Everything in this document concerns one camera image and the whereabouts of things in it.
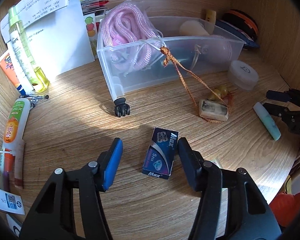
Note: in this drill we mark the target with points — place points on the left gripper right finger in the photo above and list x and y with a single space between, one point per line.
248 214

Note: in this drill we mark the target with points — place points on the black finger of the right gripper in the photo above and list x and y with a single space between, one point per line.
279 111
282 95

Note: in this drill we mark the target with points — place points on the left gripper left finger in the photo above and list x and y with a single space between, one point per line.
51 216

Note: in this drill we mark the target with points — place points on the mint lip balm tube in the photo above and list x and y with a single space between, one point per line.
267 121

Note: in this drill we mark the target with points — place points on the small white round container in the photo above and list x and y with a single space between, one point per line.
242 75

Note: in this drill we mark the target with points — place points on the blue razor blade box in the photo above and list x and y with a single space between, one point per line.
160 154

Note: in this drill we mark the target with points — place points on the cream candle cup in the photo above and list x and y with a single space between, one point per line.
192 28

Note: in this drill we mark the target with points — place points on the black hair claw clip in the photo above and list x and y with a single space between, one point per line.
121 107

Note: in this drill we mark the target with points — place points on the white drawstring pouch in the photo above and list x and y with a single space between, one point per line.
136 57

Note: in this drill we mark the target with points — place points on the white printer cartridge box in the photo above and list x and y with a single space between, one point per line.
11 203

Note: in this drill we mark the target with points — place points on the blue pencil pouch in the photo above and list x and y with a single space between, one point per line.
249 43

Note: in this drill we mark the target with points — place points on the orange label white tube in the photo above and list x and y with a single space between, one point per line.
15 125

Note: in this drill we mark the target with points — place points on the black orange round case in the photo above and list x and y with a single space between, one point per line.
241 21

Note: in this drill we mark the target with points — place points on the yellow small bottle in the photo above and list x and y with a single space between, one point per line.
211 16

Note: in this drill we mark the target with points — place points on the metal pen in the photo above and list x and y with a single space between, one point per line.
35 97

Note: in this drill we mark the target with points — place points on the yellow spray bottle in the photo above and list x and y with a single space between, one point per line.
20 45

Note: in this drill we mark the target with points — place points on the clear plastic storage bin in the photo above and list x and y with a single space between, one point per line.
181 57

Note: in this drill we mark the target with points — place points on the orange sunscreen tube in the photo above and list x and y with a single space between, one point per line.
7 66

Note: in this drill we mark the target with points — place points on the white folded paper sheet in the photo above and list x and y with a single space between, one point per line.
56 30

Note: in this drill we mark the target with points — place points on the fruit sticker sheet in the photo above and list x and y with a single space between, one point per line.
91 27

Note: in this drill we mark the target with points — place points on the stack of booklets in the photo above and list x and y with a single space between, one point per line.
92 6

